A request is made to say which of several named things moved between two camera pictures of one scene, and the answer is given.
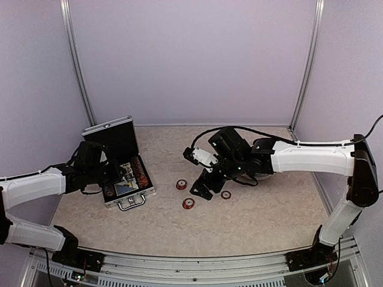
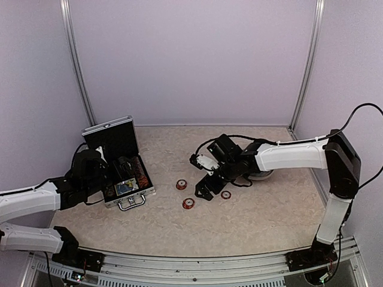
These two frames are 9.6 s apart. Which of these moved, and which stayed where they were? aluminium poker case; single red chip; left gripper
Moved: left gripper
Stayed: aluminium poker case; single red chip
